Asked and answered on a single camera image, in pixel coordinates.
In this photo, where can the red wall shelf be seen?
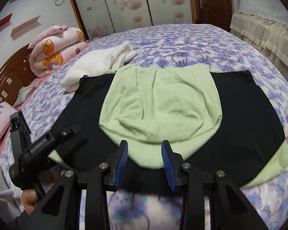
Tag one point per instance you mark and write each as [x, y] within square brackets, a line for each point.
[5, 20]

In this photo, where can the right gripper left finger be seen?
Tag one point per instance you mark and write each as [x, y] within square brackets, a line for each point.
[110, 173]

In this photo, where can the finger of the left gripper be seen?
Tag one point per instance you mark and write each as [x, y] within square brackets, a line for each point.
[65, 138]

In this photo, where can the pink wall shelf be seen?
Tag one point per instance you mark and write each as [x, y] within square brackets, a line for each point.
[24, 24]

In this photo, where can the grey small cloth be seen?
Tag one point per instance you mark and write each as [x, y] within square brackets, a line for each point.
[23, 94]

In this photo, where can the pink bear print quilt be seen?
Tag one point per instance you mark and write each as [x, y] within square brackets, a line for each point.
[54, 47]

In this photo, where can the beige lace covered furniture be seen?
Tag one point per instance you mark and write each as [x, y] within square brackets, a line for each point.
[263, 24]

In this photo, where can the brown wooden headboard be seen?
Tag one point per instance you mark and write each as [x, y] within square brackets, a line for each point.
[15, 74]

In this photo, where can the black and green jacket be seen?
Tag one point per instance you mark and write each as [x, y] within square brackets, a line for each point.
[213, 120]

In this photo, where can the brown wooden door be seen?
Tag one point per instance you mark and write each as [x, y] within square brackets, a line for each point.
[215, 12]

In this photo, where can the left hand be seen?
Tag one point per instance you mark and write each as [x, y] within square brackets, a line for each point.
[29, 200]

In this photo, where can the floral sliding wardrobe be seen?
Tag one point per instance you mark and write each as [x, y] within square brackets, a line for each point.
[104, 17]

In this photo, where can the white fluffy folded garment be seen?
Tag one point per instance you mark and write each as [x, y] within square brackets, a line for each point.
[96, 63]

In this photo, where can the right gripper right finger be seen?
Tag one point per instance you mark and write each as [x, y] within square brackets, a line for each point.
[180, 174]

